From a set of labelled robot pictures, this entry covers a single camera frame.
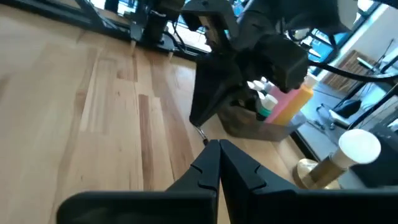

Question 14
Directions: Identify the grey plastic bin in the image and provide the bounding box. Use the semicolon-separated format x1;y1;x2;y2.
216;93;308;142

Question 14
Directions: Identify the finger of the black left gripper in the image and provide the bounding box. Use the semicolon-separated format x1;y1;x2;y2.
181;0;247;128

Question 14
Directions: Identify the small teal paint bottle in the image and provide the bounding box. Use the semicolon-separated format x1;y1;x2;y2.
255;94;279;122

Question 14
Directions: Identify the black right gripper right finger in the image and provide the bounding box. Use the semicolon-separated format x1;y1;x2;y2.
220;138;398;224

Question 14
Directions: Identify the large pink paint bottle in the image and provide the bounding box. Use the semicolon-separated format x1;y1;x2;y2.
264;86;301;124

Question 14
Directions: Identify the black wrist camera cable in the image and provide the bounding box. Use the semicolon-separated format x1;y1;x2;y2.
306;60;398;84

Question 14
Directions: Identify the white bulb brass lamp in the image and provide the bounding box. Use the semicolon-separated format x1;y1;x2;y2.
292;128;382;190

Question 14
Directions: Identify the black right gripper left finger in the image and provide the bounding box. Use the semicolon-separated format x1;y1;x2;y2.
55;139;221;224

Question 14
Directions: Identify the large yellow paint bottle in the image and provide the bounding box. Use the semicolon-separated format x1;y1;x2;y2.
272;73;318;127

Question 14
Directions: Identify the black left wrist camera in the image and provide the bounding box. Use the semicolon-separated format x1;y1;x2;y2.
254;33;310;93

